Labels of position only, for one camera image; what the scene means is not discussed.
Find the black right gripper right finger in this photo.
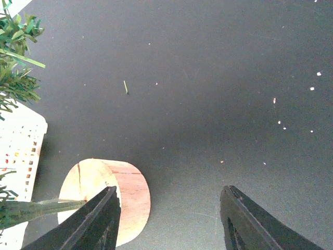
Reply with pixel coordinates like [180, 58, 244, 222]
[220, 185, 321, 249]

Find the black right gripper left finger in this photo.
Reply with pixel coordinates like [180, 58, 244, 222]
[23, 186, 121, 250]

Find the white perforated plastic basket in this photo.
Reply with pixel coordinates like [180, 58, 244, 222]
[0, 92, 49, 250]

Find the small green christmas tree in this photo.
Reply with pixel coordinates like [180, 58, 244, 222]
[0, 0, 151, 248]

